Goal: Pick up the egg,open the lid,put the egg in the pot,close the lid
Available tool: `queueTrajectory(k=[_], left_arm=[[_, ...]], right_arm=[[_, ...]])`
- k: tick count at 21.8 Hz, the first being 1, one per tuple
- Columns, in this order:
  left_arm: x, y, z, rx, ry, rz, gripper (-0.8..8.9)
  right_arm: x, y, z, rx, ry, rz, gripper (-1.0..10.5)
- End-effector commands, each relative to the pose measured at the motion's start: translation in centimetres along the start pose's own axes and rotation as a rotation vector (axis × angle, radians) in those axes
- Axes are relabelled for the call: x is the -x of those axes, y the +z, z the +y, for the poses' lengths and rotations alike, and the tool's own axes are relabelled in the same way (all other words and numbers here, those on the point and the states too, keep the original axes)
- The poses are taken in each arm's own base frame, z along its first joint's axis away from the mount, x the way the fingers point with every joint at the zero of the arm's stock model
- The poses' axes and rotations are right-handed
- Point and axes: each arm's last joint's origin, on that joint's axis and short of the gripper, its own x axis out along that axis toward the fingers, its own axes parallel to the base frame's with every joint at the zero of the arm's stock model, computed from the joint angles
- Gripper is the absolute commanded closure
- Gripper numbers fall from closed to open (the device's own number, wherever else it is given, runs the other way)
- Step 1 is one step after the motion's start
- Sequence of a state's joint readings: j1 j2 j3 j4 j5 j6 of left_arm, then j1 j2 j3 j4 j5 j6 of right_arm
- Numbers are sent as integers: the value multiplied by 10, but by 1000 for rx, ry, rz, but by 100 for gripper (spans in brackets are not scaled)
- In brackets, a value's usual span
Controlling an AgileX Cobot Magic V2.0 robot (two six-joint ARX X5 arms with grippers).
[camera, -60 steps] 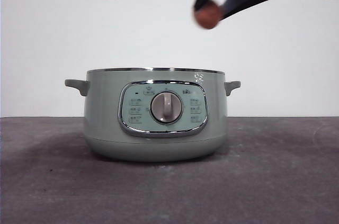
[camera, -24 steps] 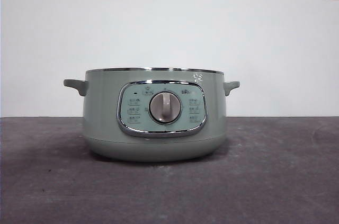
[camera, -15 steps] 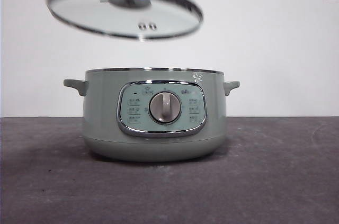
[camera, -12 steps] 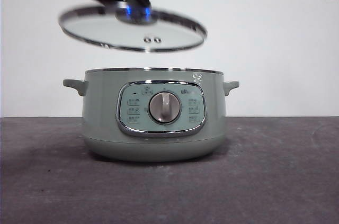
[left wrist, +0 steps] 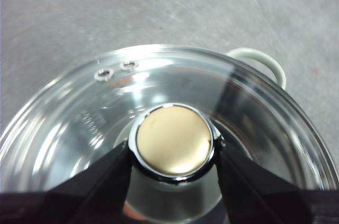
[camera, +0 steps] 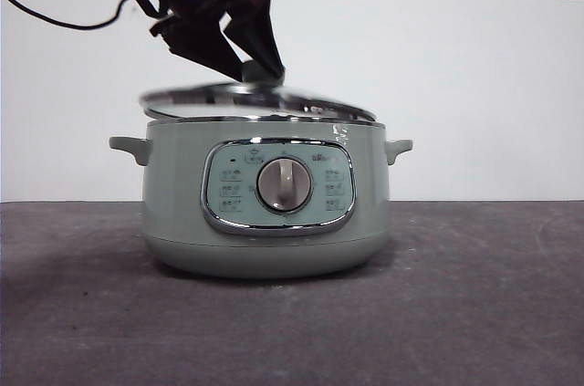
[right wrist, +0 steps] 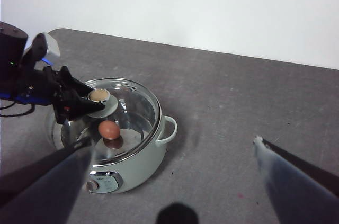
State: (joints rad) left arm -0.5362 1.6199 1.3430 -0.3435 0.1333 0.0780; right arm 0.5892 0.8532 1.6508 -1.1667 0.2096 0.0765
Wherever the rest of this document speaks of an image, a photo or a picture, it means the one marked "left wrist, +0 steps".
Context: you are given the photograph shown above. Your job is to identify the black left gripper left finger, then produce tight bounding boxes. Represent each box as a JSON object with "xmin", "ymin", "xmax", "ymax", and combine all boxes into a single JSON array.
[{"xmin": 0, "ymin": 141, "xmax": 132, "ymax": 224}]

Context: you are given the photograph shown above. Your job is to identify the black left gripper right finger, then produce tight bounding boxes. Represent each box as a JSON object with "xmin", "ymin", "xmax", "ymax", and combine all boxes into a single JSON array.
[{"xmin": 216, "ymin": 139, "xmax": 339, "ymax": 224}]

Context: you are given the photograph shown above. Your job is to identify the glass lid with green knob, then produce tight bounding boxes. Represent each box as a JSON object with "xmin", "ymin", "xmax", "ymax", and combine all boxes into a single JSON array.
[{"xmin": 0, "ymin": 44, "xmax": 337, "ymax": 224}]

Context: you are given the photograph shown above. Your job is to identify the pale green electric cooking pot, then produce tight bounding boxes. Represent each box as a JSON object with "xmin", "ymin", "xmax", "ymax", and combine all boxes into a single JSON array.
[{"xmin": 0, "ymin": 46, "xmax": 339, "ymax": 224}]

